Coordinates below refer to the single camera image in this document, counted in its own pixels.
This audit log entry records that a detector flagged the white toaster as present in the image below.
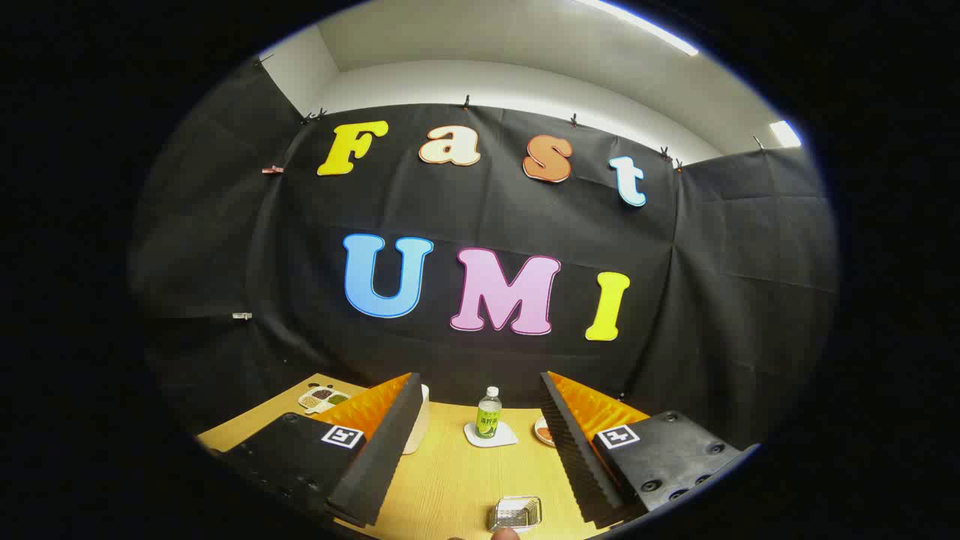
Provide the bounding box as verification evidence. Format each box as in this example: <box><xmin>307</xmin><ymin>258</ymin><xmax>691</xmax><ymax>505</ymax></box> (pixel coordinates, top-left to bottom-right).
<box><xmin>403</xmin><ymin>384</ymin><xmax>431</xmax><ymax>455</ymax></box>

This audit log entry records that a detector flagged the white divided snack dish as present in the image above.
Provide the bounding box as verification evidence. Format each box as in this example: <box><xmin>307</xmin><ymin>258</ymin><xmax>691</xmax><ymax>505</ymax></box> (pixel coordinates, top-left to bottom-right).
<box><xmin>298</xmin><ymin>385</ymin><xmax>351</xmax><ymax>415</ymax></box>

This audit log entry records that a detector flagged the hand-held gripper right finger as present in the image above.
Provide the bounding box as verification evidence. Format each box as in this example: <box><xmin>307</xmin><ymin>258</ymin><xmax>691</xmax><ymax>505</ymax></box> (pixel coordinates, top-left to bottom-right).
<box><xmin>540</xmin><ymin>370</ymin><xmax>760</xmax><ymax>530</ymax></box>

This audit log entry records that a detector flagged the white square coaster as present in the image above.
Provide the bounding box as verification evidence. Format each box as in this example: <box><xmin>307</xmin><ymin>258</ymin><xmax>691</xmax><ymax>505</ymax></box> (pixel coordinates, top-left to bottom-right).
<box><xmin>463</xmin><ymin>421</ymin><xmax>518</xmax><ymax>449</ymax></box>

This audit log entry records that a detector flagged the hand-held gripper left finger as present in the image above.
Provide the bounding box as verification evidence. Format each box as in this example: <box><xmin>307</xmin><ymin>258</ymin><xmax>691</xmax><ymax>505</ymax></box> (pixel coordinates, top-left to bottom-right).
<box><xmin>221</xmin><ymin>371</ymin><xmax>423</xmax><ymax>528</ymax></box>

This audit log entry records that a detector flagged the green label drink bottle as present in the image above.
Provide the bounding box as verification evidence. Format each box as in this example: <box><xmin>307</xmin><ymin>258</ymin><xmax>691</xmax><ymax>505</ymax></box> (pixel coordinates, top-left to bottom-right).
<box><xmin>475</xmin><ymin>386</ymin><xmax>503</xmax><ymax>440</ymax></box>

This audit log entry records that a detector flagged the long ceiling light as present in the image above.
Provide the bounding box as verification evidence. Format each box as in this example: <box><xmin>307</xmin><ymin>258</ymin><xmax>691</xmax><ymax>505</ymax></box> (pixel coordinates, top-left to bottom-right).
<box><xmin>577</xmin><ymin>0</ymin><xmax>700</xmax><ymax>57</ymax></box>

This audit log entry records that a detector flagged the metal perforated basket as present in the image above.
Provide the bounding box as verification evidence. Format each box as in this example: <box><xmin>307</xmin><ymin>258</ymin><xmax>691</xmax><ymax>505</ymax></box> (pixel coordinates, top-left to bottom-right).
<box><xmin>488</xmin><ymin>495</ymin><xmax>543</xmax><ymax>534</ymax></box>

